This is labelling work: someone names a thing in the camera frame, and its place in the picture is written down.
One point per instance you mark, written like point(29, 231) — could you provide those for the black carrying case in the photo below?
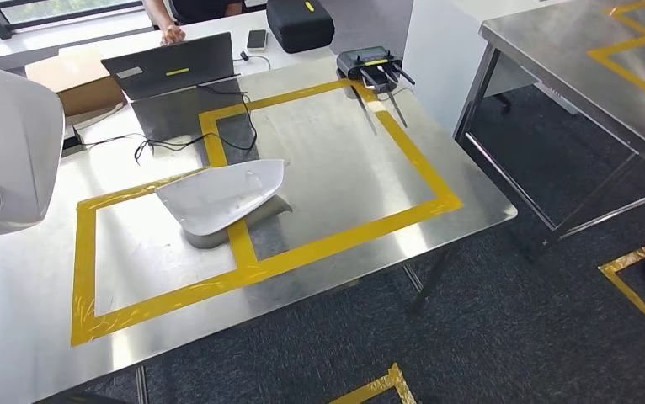
point(300, 25)

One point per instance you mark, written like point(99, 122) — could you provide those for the grey laptop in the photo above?
point(172, 64)

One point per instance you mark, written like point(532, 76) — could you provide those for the desk person's hand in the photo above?
point(173, 34)

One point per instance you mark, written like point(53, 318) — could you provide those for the white desk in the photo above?
point(77, 36)

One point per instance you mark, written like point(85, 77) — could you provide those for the yellow tape on workbench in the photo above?
point(243, 251)

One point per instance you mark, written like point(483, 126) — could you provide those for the yellow tape on table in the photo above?
point(635, 80)

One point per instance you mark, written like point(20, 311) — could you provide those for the brown cardboard box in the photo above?
point(77, 83)

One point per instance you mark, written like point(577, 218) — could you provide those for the black chair base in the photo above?
point(502, 103)

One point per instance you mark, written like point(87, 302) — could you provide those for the black power adapter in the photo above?
point(74, 142)

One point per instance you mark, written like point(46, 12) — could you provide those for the stainless steel workbench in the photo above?
point(328, 184)

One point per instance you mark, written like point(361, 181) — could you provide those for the stainless steel table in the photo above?
point(579, 67)

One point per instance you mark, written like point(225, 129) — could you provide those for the person at desk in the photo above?
point(205, 8)

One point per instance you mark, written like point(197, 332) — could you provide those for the black smartphone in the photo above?
point(256, 40)

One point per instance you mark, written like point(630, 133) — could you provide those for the white cabinet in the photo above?
point(439, 56)

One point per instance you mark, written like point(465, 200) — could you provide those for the white moulded plastic part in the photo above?
point(10, 145)
point(216, 195)

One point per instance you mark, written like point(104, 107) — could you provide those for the black controller with antennas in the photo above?
point(367, 61)

